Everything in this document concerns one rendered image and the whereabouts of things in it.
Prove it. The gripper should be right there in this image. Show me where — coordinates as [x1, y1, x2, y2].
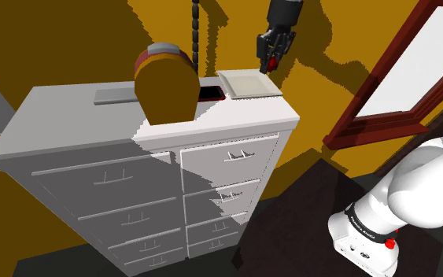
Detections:
[257, 0, 305, 75]

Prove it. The black hanging chain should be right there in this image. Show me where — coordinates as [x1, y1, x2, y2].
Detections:
[190, 0, 201, 74]

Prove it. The white chest of drawers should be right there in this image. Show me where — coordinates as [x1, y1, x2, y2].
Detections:
[0, 74, 301, 277]

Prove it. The black phone red case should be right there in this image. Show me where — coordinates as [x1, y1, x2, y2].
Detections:
[198, 85, 227, 103]

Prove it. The white square plate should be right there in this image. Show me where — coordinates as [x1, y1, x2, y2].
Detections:
[216, 68, 284, 101]

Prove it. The grey flat tablet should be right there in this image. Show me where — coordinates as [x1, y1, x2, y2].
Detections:
[92, 87, 140, 106]

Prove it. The red framed window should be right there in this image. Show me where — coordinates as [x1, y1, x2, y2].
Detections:
[322, 0, 443, 151]

